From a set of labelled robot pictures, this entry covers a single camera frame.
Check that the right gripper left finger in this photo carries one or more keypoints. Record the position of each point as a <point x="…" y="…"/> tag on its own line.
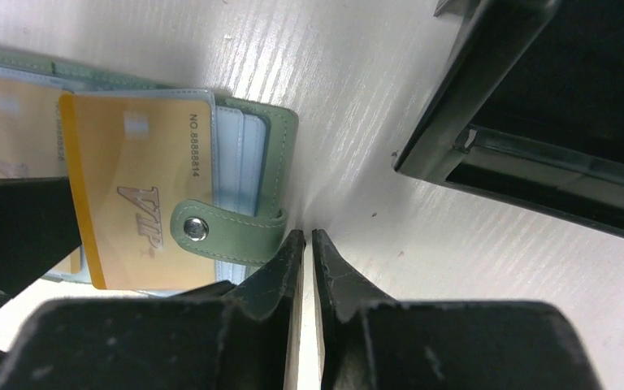
<point x="216" y="337"/>

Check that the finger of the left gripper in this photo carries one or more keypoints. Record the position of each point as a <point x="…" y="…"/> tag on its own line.
<point x="38" y="229"/>

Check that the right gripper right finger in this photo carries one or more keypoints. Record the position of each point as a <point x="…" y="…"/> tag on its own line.
<point x="374" y="341"/>

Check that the gold credit card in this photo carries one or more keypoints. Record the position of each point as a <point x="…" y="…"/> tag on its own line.
<point x="131" y="161"/>
<point x="31" y="135"/>

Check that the green card holder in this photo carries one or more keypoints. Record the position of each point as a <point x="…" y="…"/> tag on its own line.
<point x="253" y="150"/>

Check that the black card box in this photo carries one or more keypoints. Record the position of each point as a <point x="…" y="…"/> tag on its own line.
<point x="530" y="110"/>

